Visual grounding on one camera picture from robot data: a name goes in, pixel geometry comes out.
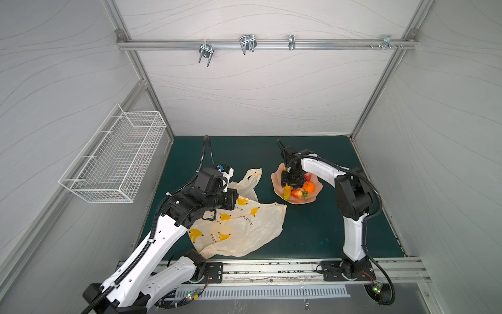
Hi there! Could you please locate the orange tangerine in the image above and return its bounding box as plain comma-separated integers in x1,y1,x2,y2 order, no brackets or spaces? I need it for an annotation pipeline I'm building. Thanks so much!
302,181,316,194

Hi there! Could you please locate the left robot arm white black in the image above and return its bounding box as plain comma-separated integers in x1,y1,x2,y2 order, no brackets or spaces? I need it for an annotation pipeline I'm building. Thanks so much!
83,163,239,313

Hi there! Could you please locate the white wire basket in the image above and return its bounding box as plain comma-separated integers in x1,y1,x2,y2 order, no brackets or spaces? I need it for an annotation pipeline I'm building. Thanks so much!
58,104,166,204

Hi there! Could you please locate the metal hook clamp middle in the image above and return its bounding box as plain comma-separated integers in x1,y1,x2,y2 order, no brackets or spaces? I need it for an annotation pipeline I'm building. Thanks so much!
239,34,257,55

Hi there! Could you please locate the yellow banana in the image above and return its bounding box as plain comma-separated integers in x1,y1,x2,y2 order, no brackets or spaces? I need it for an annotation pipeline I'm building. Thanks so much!
281,167,292,201

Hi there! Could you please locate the metal hook clamp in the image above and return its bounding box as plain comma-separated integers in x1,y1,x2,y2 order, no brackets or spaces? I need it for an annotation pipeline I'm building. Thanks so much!
239,34,257,55
198,43,214,67

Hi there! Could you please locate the metal hook clamp left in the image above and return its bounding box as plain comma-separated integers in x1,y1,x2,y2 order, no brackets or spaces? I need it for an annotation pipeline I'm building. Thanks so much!
198,43,214,67

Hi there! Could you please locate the aluminium crossbar rail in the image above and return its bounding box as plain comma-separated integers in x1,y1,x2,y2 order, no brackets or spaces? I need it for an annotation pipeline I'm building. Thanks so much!
118,38,420,51

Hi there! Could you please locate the metal bracket clamp right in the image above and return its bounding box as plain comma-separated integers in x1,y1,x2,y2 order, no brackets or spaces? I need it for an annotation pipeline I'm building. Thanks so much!
369,35,404,51

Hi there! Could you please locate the metal ring clamp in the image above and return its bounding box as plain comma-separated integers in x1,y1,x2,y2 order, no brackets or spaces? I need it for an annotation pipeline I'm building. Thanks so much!
288,35,296,51

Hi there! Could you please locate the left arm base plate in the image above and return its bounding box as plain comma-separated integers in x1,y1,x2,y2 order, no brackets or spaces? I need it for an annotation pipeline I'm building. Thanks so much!
188,262,224,284

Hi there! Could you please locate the right base cable coil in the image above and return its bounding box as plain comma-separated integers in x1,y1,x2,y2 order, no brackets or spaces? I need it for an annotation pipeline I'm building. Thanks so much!
362,254,396,306

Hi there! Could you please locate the cream banana print plastic bag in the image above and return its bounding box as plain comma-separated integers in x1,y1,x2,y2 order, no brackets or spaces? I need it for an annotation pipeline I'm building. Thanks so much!
188,169,287,259

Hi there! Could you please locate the pink wavy fruit plate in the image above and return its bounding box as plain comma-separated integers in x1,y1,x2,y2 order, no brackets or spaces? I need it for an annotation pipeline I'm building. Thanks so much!
271,163,323,205

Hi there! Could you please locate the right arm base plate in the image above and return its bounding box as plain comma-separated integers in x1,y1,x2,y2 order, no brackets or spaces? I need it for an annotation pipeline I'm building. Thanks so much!
315,260,376,282

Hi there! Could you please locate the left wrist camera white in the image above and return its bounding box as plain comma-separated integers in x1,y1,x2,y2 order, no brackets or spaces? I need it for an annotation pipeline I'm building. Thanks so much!
218,164,234,192

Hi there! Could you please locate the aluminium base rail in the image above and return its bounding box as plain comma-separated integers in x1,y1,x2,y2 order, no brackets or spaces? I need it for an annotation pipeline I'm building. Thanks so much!
109,256,431,289

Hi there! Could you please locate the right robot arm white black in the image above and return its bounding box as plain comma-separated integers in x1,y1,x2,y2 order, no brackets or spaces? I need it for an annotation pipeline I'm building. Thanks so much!
277,139,382,281

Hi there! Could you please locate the left base cable bundle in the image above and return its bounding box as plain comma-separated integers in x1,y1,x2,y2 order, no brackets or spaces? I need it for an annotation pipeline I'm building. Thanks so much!
154,274,210,310

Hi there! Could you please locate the red strawberry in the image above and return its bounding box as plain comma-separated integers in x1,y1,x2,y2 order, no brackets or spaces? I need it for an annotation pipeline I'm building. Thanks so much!
290,188,309,200

